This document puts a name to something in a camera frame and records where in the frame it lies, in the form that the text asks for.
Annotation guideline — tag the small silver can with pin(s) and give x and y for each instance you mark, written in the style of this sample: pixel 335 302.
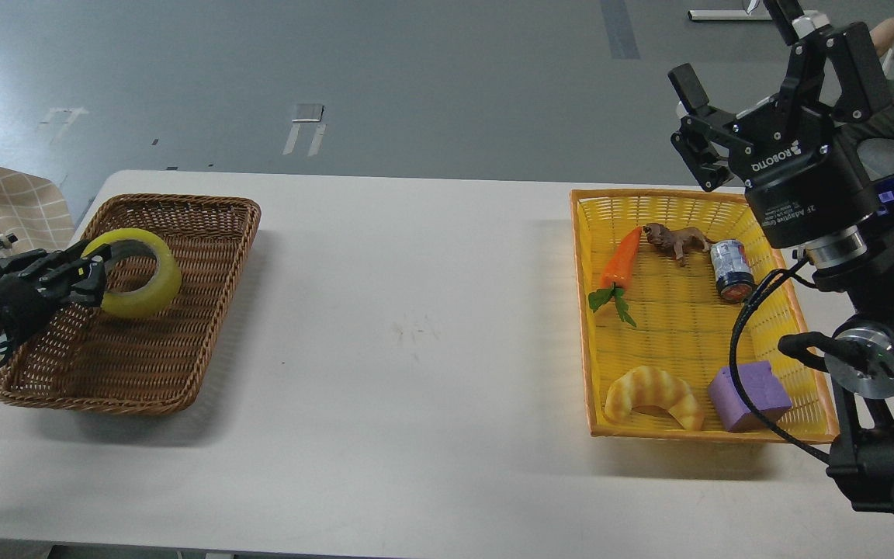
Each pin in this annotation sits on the small silver can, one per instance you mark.
pixel 734 277

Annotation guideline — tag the brown wicker basket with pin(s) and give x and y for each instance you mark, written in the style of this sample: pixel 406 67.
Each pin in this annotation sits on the brown wicker basket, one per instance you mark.
pixel 88 360

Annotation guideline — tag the brown toy animal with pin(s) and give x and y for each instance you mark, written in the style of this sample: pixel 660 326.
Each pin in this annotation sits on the brown toy animal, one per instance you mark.
pixel 675 243

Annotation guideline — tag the orange toy carrot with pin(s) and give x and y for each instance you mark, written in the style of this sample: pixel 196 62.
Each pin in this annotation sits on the orange toy carrot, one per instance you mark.
pixel 616 278

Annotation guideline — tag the yellow tape roll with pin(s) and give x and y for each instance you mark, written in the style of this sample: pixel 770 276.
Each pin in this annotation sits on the yellow tape roll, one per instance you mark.
pixel 142 275

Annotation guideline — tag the white floor bar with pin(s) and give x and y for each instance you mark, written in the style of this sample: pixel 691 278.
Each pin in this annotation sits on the white floor bar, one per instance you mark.
pixel 728 15

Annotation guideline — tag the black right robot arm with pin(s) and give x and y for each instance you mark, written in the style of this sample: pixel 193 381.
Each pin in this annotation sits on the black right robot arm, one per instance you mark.
pixel 859 356

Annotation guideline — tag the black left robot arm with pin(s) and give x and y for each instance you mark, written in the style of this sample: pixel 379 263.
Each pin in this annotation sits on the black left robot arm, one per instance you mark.
pixel 36 284

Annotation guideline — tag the yellow plastic basket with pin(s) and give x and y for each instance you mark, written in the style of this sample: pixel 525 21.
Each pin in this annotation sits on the yellow plastic basket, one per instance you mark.
pixel 682 327

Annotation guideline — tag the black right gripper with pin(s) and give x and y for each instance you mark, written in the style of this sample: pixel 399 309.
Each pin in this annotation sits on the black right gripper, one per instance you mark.
pixel 803 181

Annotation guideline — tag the purple foam block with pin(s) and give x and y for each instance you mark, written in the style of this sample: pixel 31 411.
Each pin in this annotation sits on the purple foam block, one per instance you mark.
pixel 762 387

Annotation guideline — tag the toy croissant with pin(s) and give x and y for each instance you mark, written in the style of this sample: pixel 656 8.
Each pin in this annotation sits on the toy croissant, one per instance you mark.
pixel 647 386

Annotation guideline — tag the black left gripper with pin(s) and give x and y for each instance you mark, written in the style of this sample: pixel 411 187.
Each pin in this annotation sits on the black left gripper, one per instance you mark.
pixel 37 282

